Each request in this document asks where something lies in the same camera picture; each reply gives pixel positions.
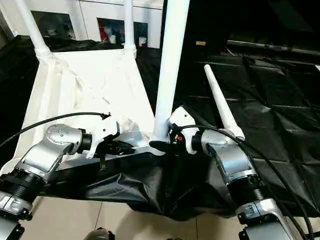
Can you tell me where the black left robot foot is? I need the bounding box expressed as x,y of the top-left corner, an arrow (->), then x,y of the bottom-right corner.
82,227 -> 116,240

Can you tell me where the white cabinet with glass doors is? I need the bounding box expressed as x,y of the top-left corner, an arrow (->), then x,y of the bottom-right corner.
0,0 -> 166,50

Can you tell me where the black mat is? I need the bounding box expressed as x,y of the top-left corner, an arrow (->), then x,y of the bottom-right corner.
0,34 -> 320,222

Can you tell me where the white plastic table top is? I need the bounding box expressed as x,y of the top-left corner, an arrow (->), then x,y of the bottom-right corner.
0,47 -> 167,177

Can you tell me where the grey metal rail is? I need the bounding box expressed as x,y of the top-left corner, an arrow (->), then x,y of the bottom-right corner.
227,40 -> 320,57

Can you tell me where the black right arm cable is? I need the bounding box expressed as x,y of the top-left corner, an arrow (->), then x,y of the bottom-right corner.
179,124 -> 317,240

